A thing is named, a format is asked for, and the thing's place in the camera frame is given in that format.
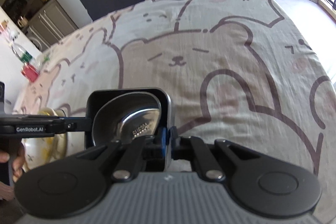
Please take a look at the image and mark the square steel tray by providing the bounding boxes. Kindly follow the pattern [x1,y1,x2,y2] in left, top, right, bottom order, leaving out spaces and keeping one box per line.
[84,87,173,171]

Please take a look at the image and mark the cream ceramic handled bowl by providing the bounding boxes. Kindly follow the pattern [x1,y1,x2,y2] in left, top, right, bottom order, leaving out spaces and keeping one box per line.
[22,107,70,171]

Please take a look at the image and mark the small round steel bowl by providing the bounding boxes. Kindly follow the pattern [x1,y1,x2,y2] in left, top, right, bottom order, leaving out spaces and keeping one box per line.
[92,92,162,145]

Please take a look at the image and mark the person's left hand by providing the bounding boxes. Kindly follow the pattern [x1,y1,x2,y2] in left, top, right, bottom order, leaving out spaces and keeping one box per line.
[0,140,25,182]

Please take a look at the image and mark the white plate with yellow rim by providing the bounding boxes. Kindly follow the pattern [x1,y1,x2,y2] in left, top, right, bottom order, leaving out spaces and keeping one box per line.
[20,134,60,171]

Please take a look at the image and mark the red can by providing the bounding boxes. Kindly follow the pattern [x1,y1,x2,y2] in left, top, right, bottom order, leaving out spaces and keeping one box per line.
[21,63,39,83]

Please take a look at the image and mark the bear print tablecloth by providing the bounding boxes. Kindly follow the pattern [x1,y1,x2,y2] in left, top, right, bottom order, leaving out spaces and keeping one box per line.
[14,0,335,181]

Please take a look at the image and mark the grey kitchen cabinet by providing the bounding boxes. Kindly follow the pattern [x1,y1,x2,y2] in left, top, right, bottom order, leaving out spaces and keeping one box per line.
[25,0,77,52]

